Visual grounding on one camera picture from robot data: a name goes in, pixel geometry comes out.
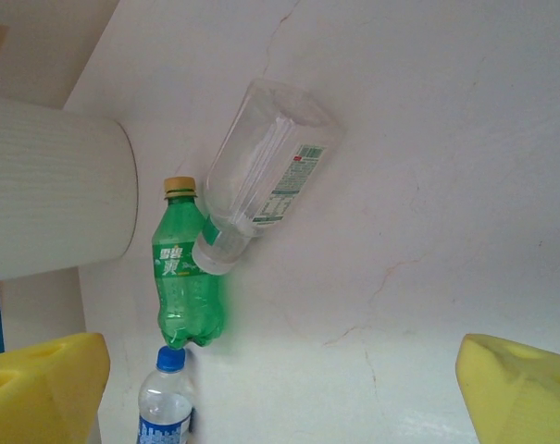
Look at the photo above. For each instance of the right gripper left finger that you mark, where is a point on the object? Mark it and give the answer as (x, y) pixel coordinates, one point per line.
(39, 393)

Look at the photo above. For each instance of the clear square bottle green label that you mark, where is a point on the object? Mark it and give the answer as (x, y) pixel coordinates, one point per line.
(270, 152)

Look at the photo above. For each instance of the clear bottle blue label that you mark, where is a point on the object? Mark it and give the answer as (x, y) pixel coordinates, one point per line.
(164, 407)

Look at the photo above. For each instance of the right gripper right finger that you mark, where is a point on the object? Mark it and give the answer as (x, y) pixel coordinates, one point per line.
(525, 393)

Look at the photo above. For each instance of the green soda bottle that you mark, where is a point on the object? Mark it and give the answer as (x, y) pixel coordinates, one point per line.
(182, 287)

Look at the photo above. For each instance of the white round waste bin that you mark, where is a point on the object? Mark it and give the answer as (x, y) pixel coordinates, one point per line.
(53, 185)

